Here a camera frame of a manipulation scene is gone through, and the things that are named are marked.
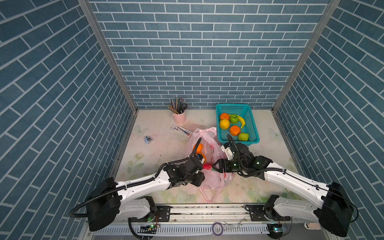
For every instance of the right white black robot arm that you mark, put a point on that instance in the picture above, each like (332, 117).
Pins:
(325, 204)

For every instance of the yellow banana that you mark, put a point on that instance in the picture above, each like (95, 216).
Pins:
(243, 123)

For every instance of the white pencil box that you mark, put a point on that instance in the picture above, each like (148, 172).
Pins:
(182, 131)

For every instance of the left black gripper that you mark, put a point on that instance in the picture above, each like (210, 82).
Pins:
(200, 180)

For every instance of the pink pencil cup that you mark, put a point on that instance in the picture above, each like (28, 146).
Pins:
(180, 119)

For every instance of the pink plastic bag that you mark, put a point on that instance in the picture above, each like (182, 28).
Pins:
(210, 150)

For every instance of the aluminium mounting rail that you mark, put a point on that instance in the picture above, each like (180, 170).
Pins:
(217, 220)

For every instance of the small blue clip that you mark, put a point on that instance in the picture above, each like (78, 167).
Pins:
(148, 139)

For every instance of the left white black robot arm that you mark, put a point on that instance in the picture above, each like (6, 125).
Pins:
(131, 199)

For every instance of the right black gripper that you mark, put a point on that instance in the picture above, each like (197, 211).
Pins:
(225, 167)

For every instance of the green pepper in basket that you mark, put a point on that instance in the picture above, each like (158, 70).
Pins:
(234, 119)

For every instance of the orange fruit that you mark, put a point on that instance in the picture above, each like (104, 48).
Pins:
(235, 130)
(224, 116)

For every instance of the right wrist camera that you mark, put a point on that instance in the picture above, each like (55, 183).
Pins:
(226, 148)

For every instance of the teal plastic basket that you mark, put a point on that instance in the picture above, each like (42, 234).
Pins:
(245, 112)

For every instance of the dragon fruit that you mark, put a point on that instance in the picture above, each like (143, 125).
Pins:
(207, 166)

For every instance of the yellow lemon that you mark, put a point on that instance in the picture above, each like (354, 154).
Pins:
(224, 124)

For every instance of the green pear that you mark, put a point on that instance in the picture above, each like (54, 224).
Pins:
(244, 137)

